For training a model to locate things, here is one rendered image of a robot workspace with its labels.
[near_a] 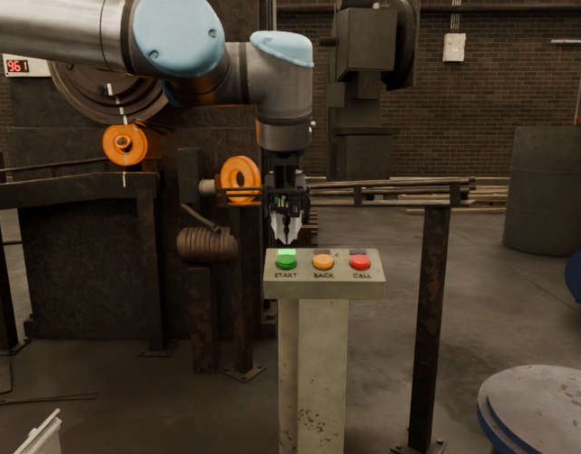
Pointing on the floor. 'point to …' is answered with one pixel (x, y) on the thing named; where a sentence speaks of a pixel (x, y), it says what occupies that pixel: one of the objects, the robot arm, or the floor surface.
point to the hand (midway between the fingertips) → (286, 235)
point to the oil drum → (550, 191)
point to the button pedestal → (322, 335)
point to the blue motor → (580, 276)
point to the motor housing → (204, 288)
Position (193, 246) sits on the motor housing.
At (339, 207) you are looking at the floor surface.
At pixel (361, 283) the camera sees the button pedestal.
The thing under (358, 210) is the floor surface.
